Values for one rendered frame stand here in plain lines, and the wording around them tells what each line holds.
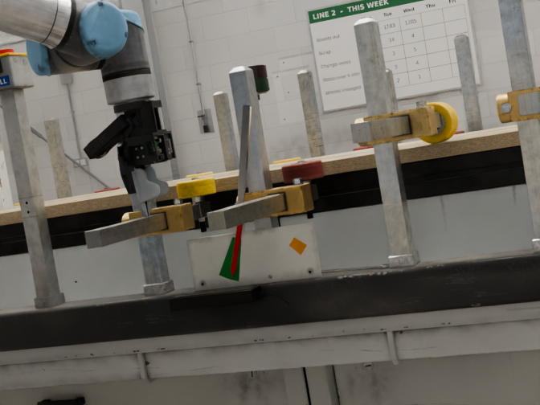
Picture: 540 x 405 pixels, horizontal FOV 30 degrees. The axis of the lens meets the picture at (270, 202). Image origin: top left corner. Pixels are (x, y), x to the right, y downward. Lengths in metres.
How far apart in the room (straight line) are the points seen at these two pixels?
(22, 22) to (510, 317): 0.94
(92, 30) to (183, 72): 7.94
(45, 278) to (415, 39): 7.13
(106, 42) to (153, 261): 0.49
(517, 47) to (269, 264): 0.59
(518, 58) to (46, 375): 1.16
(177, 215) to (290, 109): 7.35
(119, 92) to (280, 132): 7.46
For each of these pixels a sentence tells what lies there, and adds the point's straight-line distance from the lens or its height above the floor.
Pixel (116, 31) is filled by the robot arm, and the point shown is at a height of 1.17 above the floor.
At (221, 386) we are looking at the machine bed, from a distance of 2.26.
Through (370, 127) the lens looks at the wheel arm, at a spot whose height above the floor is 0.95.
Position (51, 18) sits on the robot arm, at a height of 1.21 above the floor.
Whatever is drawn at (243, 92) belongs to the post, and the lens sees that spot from 1.86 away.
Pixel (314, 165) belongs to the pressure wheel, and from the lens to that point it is 1.94.
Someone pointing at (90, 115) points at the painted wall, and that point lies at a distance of 10.00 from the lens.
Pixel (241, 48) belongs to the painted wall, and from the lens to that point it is 9.40.
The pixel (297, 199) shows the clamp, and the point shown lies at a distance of 1.82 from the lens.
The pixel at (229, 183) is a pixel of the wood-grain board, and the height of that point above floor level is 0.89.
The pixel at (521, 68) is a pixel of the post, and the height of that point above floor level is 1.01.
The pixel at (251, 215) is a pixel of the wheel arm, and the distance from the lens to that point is 1.69.
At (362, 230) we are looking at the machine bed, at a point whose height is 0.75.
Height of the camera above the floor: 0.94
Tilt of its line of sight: 3 degrees down
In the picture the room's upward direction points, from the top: 10 degrees counter-clockwise
